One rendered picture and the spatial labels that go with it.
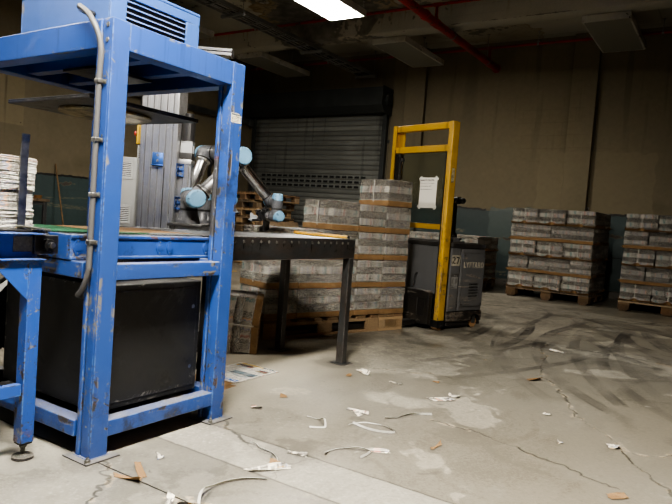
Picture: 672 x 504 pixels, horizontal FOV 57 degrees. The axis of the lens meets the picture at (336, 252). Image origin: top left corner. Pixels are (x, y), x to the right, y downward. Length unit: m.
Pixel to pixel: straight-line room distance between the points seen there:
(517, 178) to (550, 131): 0.93
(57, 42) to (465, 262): 4.15
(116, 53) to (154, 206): 2.17
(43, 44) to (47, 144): 8.41
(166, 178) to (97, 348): 2.20
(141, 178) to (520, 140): 7.91
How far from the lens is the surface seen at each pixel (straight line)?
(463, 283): 5.80
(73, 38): 2.53
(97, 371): 2.37
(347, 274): 3.92
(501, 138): 11.28
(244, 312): 4.06
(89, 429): 2.43
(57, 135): 11.16
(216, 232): 2.71
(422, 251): 5.85
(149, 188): 4.40
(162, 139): 4.39
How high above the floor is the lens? 0.92
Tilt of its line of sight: 3 degrees down
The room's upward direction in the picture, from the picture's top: 4 degrees clockwise
